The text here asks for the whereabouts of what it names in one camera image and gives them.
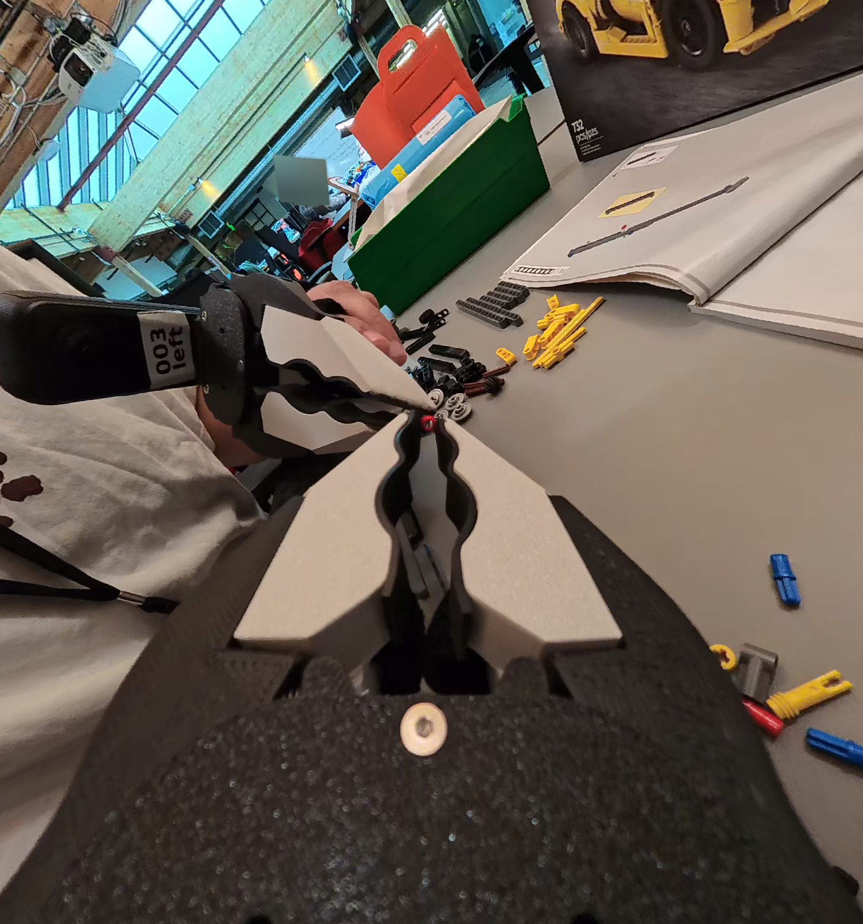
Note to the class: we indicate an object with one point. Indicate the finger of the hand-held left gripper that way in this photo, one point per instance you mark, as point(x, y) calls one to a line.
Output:
point(301, 433)
point(330, 346)

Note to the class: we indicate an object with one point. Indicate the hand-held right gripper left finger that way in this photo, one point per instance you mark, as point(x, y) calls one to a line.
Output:
point(308, 570)

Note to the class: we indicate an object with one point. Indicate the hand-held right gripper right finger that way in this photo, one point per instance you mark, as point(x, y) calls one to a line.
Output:
point(547, 570)

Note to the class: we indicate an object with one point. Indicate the long black toy beam assembly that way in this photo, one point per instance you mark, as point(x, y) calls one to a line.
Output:
point(411, 552)

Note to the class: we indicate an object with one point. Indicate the pile of colourful connector pins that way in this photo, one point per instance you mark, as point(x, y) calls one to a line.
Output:
point(785, 577)

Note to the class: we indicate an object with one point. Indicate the toy car set box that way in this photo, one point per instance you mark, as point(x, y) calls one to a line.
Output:
point(655, 108)

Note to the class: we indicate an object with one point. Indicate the person's left hand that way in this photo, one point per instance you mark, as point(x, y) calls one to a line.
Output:
point(359, 310)

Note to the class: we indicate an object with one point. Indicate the pile of small black connectors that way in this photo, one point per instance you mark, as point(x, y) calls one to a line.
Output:
point(449, 354)

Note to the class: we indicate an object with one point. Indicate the dark brown toy axle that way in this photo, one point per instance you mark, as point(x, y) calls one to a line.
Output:
point(498, 369)
point(478, 388)

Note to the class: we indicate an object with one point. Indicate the stack of black toy beams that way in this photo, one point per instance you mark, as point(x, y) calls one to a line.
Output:
point(493, 307)

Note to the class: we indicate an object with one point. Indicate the green plastic bin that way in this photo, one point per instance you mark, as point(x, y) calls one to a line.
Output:
point(460, 238)

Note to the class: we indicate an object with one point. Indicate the white paper liner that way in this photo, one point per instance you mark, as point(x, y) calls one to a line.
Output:
point(438, 188)

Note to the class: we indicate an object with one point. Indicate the pile of yellow toy pieces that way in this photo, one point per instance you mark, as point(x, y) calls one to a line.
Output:
point(561, 339)

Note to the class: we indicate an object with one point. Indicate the orange carry case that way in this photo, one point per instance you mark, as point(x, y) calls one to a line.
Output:
point(402, 108)

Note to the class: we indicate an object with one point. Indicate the white ceiling projector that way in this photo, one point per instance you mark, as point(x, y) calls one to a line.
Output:
point(99, 72)

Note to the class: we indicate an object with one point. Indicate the blue plastic roll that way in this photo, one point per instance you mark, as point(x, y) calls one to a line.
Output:
point(471, 108)

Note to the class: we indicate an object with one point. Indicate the white instruction booklet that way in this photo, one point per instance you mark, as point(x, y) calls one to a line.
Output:
point(763, 216)

